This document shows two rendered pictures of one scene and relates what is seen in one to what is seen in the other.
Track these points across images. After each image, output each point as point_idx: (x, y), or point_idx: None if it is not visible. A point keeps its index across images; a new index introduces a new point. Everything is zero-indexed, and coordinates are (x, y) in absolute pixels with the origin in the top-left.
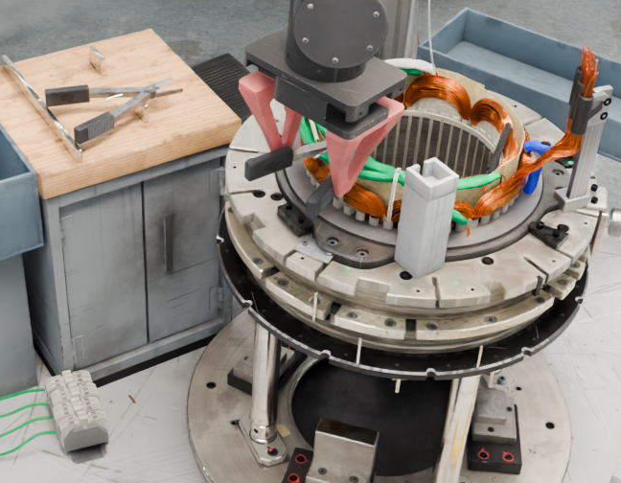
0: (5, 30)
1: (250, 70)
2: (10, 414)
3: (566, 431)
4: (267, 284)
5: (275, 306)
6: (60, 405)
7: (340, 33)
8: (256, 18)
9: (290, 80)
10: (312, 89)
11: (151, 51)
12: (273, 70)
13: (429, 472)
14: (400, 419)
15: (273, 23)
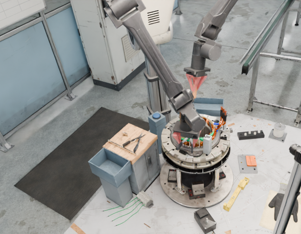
0: (50, 119)
1: (107, 108)
2: (133, 204)
3: (229, 166)
4: (182, 165)
5: (182, 167)
6: (142, 199)
7: (199, 126)
8: (103, 96)
9: (184, 133)
10: (188, 133)
11: (132, 127)
12: (179, 132)
13: (211, 183)
14: (199, 175)
15: (107, 96)
